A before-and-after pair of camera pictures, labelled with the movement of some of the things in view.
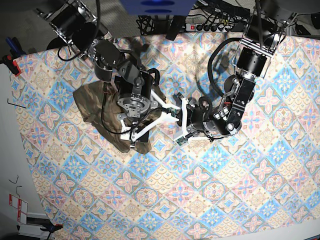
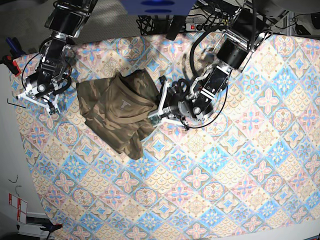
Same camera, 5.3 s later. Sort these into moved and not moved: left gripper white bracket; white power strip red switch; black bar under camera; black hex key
Moved: left gripper white bracket
Not moved: black hex key; black bar under camera; white power strip red switch
